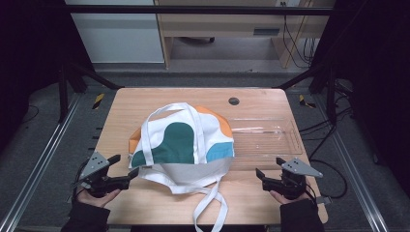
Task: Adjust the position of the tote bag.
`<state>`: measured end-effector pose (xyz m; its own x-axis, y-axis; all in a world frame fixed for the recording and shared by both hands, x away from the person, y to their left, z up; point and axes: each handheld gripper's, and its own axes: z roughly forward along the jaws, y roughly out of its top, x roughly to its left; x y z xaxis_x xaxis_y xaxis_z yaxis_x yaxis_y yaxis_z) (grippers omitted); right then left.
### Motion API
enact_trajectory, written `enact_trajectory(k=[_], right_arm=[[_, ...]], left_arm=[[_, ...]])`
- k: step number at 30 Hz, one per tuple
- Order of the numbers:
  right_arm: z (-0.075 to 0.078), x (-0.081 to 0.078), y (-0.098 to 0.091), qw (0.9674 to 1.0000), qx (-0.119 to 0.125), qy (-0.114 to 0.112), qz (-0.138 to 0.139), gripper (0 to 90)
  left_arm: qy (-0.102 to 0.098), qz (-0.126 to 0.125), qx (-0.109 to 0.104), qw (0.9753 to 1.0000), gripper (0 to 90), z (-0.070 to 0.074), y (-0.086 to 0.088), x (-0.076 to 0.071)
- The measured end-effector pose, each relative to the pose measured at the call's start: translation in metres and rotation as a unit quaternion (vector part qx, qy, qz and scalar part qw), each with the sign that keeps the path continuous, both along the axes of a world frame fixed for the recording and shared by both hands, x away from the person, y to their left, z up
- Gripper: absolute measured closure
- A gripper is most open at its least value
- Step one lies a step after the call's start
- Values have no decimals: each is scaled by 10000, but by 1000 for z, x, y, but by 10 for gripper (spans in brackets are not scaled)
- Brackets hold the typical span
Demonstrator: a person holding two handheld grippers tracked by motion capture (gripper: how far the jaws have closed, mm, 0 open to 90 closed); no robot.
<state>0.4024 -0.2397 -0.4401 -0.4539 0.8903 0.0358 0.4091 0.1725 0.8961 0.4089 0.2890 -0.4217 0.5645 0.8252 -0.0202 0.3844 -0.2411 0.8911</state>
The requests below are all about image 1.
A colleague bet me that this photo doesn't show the person's left hand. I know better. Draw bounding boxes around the person's left hand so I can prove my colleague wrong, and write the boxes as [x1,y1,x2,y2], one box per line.
[76,188,122,209]

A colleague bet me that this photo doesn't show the black cables under desk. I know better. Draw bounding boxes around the black cables under desk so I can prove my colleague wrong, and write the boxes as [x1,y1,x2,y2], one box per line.
[280,1,321,70]

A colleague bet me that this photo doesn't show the aluminium floor rail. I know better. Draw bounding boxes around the aluminium floor rail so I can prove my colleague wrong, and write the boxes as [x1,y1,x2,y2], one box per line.
[313,95,390,232]
[0,93,82,232]

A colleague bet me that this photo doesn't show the left hand-held gripper cable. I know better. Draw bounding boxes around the left hand-held gripper cable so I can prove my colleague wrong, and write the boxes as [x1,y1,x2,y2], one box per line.
[71,159,90,202]

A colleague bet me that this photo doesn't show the black horizontal frame bar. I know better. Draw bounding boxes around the black horizontal frame bar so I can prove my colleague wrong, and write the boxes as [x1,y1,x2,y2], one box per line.
[64,4,335,16]

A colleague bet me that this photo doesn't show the white canvas tote bag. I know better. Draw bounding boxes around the white canvas tote bag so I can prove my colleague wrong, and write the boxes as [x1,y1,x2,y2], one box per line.
[128,101,236,232]

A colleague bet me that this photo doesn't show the yellow black floor tape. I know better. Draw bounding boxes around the yellow black floor tape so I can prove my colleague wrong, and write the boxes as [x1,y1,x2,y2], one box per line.
[92,92,106,110]
[298,94,317,109]

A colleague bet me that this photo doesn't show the clear plastic tray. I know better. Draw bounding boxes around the clear plastic tray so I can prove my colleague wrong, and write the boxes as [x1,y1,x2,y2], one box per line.
[225,116,304,170]

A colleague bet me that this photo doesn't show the white cabinet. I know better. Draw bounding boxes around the white cabinet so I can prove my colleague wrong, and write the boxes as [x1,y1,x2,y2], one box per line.
[64,0,165,64]

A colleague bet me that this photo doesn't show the person's right hand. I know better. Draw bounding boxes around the person's right hand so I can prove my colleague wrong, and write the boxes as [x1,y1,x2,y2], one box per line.
[269,180,318,206]

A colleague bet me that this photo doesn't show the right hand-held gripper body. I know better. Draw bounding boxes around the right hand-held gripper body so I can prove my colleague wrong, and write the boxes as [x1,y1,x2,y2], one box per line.
[261,157,324,201]

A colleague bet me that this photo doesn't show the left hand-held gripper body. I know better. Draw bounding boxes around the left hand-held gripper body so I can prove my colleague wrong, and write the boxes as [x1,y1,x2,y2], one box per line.
[71,151,132,198]

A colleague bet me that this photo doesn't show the light wooden desk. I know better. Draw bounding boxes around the light wooden desk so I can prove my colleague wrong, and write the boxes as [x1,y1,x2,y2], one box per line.
[154,0,337,70]

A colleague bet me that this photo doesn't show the thin black floor cable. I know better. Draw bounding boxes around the thin black floor cable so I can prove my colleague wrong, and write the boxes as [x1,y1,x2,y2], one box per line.
[18,104,41,126]

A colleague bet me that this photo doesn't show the black metal frame leg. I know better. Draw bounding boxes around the black metal frame leg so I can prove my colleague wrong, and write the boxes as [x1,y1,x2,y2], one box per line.
[57,62,126,124]
[276,62,339,126]

